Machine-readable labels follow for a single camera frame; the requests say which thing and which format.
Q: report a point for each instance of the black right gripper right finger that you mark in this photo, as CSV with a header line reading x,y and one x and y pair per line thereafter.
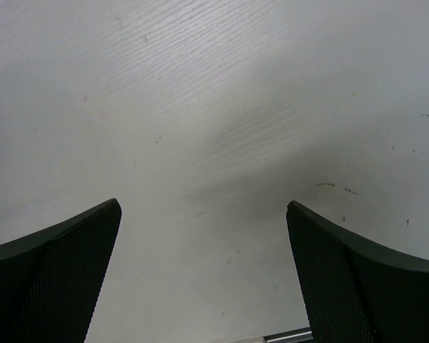
x,y
354,289

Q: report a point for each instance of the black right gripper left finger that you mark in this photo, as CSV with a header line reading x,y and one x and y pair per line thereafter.
x,y
50,280

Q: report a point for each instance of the aluminium frame rail right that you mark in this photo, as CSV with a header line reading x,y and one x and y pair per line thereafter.
x,y
294,336

